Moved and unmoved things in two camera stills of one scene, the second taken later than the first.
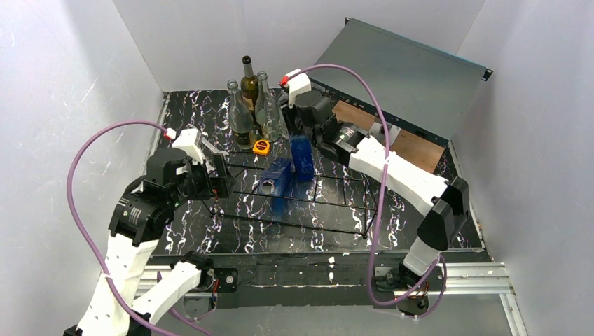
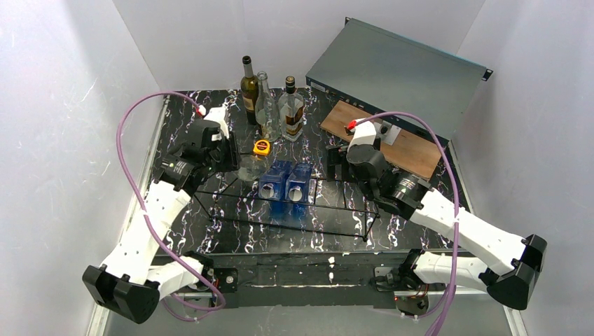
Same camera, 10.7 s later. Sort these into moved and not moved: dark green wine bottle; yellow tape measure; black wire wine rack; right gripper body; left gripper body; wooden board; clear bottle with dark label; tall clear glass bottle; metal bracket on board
Moved: clear bottle with dark label; right gripper body; left gripper body
Not moved: dark green wine bottle; wooden board; yellow tape measure; tall clear glass bottle; metal bracket on board; black wire wine rack
